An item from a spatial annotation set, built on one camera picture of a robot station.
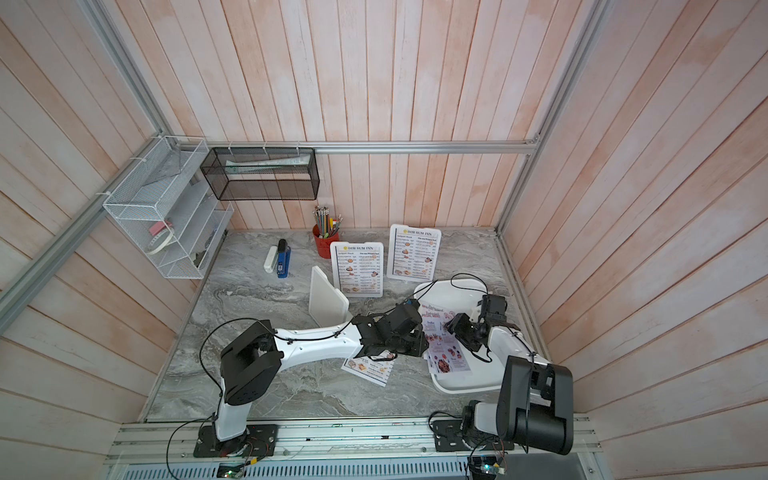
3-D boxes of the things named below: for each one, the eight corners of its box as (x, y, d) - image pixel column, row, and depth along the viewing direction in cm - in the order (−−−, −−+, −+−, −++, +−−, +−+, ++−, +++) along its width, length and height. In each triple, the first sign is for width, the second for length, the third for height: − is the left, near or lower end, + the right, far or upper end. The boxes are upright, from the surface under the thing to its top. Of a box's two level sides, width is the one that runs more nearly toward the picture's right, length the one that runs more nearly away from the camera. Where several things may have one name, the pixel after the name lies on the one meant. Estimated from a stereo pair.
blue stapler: (278, 279, 108) (275, 271, 104) (281, 247, 118) (278, 238, 114) (289, 277, 108) (286, 270, 104) (291, 246, 118) (289, 237, 114)
